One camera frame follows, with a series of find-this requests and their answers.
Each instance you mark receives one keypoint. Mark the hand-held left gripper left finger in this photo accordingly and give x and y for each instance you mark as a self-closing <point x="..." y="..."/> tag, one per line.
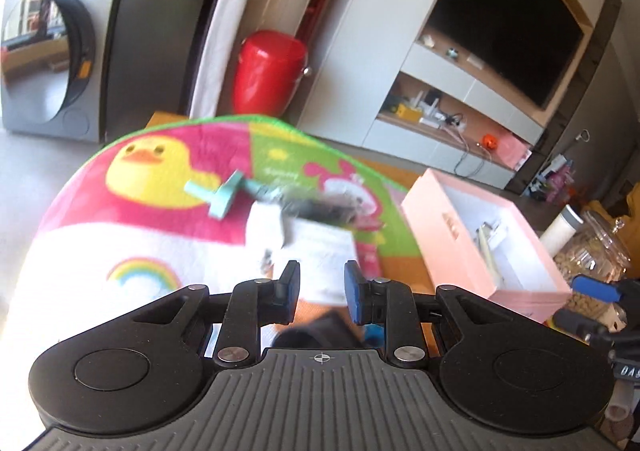
<point x="287" y="283"/>

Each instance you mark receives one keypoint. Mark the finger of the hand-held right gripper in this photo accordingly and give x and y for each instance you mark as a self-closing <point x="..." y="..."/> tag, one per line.
<point x="592" y="287"/>
<point x="575" y="321"/>

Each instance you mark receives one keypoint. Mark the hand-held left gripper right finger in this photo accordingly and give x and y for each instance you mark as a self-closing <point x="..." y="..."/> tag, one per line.
<point x="352" y="292"/>

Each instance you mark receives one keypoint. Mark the white carton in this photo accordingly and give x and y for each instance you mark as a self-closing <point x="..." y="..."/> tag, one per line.
<point x="322" y="251"/>

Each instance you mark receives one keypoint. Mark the small white box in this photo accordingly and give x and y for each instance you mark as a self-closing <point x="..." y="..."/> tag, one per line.
<point x="265" y="226"/>

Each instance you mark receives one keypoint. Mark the black item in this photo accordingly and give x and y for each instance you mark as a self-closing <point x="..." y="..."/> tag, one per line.
<point x="320" y="208"/>

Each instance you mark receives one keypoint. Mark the pink cardboard box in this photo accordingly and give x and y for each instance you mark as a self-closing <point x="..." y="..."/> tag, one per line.
<point x="430" y="226"/>

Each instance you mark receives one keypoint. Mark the teal plastic tool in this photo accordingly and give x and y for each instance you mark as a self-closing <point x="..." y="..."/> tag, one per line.
<point x="220" y="198"/>

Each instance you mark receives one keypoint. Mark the glass jar of peanuts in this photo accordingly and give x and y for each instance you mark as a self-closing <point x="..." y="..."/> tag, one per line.
<point x="590" y="256"/>

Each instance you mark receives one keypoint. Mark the white thermos bottle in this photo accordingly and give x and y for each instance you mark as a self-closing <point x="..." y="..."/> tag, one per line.
<point x="560" y="231"/>

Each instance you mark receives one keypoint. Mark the yellow cloth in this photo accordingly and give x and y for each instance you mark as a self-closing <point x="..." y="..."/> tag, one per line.
<point x="612" y="203"/>

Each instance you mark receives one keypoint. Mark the cream tube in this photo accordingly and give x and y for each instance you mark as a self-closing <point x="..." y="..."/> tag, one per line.
<point x="489" y="256"/>

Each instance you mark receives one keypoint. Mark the white charger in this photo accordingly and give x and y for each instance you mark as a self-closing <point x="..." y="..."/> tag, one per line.
<point x="496" y="233"/>

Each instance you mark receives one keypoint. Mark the colourful printed mat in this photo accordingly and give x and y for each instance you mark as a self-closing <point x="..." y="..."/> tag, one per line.
<point x="150" y="221"/>

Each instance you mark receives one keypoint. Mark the pink bag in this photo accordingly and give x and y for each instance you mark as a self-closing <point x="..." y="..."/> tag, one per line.
<point x="512" y="148"/>

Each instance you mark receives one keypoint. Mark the orange pumpkin toy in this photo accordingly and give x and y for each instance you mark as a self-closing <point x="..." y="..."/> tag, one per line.
<point x="489" y="141"/>

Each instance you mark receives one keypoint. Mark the yellow box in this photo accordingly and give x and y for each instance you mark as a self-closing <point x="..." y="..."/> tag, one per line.
<point x="410" y="112"/>

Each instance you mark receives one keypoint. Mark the white power strip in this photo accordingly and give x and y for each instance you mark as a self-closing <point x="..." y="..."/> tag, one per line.
<point x="432" y="121"/>

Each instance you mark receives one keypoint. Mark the red glossy round bin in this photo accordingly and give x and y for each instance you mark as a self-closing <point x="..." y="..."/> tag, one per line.
<point x="265" y="71"/>

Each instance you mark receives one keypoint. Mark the white television cabinet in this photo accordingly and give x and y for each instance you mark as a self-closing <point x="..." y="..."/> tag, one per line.
<point x="350" y="56"/>

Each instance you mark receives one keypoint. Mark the white leaning mattress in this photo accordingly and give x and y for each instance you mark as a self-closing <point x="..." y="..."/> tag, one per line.
<point x="225" y="31"/>

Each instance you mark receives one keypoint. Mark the white tissue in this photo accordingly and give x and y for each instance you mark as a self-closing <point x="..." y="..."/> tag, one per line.
<point x="427" y="40"/>

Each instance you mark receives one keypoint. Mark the black television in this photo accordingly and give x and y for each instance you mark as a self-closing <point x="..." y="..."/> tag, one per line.
<point x="500" y="21"/>

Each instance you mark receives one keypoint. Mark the silver washing machine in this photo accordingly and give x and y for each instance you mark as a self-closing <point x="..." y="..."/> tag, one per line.
<point x="107" y="11"/>

